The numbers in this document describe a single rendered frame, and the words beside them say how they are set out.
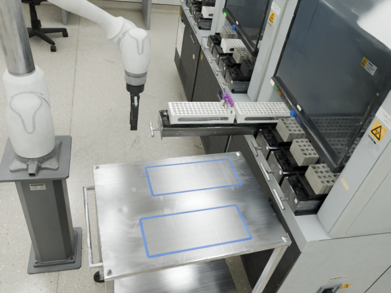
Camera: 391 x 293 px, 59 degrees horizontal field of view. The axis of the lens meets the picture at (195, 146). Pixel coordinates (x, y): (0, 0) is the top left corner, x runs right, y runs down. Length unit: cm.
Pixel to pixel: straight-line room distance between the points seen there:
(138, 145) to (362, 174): 179
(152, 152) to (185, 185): 135
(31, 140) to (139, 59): 50
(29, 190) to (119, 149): 114
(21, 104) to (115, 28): 45
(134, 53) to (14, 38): 42
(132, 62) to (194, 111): 37
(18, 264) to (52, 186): 65
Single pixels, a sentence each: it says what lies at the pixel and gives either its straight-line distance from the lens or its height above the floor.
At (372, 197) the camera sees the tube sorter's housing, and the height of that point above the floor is 96.
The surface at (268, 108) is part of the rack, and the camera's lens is 171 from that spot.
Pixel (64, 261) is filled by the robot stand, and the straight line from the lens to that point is 201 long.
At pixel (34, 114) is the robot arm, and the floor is 95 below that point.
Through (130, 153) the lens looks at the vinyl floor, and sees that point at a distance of 258.
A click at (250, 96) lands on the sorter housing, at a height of 76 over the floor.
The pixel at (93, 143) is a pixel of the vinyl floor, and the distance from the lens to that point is 267.
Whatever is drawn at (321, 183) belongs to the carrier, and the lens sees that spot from 137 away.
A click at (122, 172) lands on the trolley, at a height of 82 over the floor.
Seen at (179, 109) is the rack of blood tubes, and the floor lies 87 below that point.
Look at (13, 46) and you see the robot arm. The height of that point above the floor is 111.
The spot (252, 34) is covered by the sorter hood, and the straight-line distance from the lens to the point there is 195.
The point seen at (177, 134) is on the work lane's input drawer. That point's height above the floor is 77.
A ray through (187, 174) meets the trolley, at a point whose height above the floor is 82.
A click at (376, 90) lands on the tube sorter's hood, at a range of 116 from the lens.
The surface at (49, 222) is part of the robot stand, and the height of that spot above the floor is 37.
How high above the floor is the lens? 175
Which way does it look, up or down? 40 degrees down
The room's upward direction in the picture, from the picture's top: 11 degrees clockwise
